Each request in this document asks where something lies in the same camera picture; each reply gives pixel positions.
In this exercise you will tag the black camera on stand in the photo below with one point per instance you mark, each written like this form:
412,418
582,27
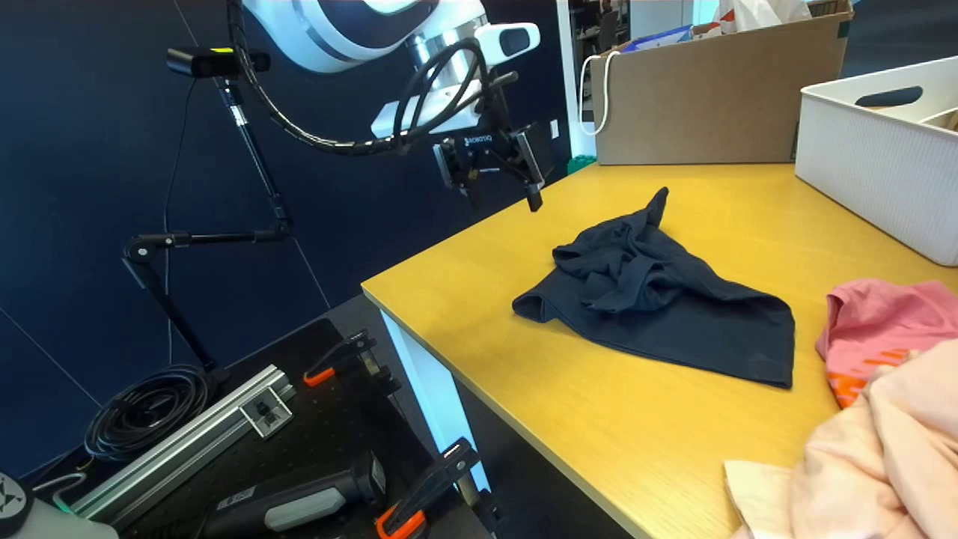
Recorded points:
230,63

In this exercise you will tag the aluminium extrusion bar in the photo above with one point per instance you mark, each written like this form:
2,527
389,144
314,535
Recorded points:
191,445

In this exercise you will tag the black grey power tool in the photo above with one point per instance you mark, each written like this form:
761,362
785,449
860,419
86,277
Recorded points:
311,499

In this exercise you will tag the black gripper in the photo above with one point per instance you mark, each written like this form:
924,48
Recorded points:
483,156

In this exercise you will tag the peach cloth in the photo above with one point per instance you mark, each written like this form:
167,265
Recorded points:
878,467

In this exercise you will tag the pink cloth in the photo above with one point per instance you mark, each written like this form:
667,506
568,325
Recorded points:
878,325

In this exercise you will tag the black articulated camera stand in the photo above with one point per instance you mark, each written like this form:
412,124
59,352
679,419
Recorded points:
210,238

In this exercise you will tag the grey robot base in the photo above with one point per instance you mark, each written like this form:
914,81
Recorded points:
41,526

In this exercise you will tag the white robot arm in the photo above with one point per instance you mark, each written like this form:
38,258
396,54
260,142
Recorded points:
339,35

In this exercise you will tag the black orange bar clamp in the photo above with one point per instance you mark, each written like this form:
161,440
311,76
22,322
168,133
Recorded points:
399,521
318,376

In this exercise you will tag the black shirt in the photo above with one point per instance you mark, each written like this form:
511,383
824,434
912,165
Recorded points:
679,309

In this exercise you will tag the brown cardboard box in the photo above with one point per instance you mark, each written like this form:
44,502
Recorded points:
719,99

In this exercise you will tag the white plastic bin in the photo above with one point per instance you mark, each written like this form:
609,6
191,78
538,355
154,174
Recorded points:
878,168

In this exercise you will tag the blue and white box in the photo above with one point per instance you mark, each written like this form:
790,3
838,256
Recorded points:
659,39

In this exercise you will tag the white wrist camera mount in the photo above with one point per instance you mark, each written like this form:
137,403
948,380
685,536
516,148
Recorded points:
420,117

